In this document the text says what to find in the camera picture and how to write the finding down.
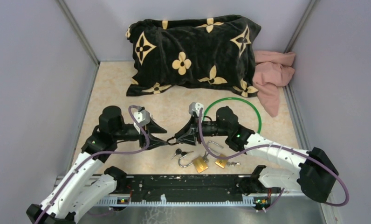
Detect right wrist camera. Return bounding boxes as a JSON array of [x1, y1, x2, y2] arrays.
[[188, 102, 204, 118]]

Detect pink cloth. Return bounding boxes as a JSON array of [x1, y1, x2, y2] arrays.
[[253, 50, 296, 117]]

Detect keys of padlock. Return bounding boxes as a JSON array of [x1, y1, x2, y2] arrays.
[[227, 161, 241, 167], [202, 151, 209, 163]]

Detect green cable lock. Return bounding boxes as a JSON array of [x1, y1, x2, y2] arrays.
[[203, 97, 263, 134]]

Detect open brass padlock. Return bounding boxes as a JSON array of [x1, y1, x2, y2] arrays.
[[206, 140, 228, 168], [178, 156, 208, 173]]

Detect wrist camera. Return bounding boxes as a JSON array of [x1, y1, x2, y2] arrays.
[[188, 102, 204, 118], [133, 109, 151, 126]]

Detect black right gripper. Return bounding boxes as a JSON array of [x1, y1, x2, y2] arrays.
[[176, 114, 229, 146]]

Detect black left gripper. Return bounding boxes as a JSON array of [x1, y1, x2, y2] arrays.
[[113, 116, 168, 150]]

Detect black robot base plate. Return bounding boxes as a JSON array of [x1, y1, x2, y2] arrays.
[[103, 166, 282, 208]]

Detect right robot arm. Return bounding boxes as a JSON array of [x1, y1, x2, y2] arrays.
[[174, 103, 338, 203]]

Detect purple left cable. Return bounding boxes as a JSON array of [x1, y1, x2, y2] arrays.
[[34, 105, 151, 224]]

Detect open brass padlock left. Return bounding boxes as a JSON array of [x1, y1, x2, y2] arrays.
[[178, 156, 208, 173]]

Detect keys of right padlock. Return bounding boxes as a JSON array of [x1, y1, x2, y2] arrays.
[[227, 161, 241, 167]]

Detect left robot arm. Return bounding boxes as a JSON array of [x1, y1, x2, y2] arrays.
[[26, 105, 167, 224]]

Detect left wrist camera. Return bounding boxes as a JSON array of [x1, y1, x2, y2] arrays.
[[133, 109, 151, 126]]

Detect open brass padlock right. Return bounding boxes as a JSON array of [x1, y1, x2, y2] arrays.
[[206, 140, 228, 168]]

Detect purple cable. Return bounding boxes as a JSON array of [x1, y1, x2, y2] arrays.
[[34, 105, 151, 224], [198, 108, 350, 207]]

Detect black u-lock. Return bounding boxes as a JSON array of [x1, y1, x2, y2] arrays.
[[166, 137, 179, 146]]

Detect keys of left padlock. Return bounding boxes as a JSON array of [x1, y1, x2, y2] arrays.
[[202, 151, 209, 163]]

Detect black floral plush blanket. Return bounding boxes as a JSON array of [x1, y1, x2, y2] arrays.
[[125, 14, 261, 98]]

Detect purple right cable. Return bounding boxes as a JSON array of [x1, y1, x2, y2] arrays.
[[198, 108, 350, 207]]

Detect black headed keys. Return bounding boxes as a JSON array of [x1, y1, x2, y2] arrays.
[[171, 148, 193, 159]]

